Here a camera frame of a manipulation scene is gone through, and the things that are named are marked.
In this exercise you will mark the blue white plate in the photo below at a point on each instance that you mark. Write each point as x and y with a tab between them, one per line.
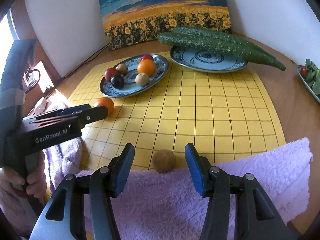
204	61
130	87

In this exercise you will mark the yellow go board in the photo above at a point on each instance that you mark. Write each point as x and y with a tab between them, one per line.
226	116

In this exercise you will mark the tan round fruit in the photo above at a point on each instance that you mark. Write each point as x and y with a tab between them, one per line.
122	68

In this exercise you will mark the dark plum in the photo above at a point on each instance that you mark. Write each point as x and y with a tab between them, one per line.
117	81

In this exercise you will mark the front green cucumber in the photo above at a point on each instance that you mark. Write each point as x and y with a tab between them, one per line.
222	46

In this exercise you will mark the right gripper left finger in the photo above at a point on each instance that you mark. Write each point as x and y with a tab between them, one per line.
120	168

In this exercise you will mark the smaller orange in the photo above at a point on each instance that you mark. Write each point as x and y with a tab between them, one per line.
107	102

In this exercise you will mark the large orange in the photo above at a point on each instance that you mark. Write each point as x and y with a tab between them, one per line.
146	66

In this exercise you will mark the person's left hand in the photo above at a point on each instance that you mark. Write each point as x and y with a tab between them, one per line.
37	180

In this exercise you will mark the sunflower field painting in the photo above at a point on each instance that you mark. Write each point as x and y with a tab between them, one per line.
130	22

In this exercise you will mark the green cucumber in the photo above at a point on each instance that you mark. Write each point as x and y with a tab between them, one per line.
220	35
222	46

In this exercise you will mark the blue white plate right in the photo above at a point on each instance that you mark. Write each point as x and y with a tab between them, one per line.
204	61

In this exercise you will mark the brown walnut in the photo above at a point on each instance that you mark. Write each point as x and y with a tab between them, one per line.
163	161

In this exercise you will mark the rear green cucumber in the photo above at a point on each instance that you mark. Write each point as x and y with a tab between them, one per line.
220	35

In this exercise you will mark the small dark red apple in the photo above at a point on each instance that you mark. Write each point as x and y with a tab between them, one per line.
109	73

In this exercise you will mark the beige round fruit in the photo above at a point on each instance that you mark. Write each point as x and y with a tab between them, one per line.
142	79

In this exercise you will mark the salad dish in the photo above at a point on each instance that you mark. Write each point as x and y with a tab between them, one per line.
309	74

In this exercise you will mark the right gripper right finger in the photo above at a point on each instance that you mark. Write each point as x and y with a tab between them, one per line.
198	168

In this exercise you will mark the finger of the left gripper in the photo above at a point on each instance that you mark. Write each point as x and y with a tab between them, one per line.
64	111
73	121

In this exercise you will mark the blue white plate left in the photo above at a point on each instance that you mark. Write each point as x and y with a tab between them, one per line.
130	87

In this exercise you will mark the pink fluffy towel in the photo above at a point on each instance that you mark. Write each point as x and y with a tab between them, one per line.
251	198

